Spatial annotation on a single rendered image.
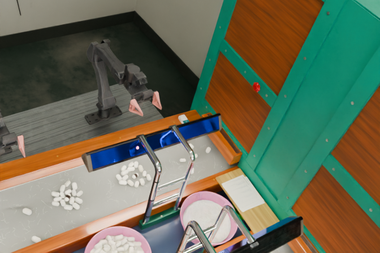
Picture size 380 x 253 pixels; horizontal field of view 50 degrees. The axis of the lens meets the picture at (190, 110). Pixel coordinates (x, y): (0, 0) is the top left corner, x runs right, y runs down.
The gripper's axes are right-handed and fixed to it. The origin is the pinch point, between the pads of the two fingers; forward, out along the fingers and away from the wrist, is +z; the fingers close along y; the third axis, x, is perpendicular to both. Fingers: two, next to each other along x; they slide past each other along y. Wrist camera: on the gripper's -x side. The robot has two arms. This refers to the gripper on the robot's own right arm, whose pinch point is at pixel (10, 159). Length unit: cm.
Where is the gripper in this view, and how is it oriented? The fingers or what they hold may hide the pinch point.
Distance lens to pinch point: 161.9
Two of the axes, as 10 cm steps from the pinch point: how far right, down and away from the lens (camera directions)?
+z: 5.7, 6.7, -4.8
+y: 7.9, -2.9, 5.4
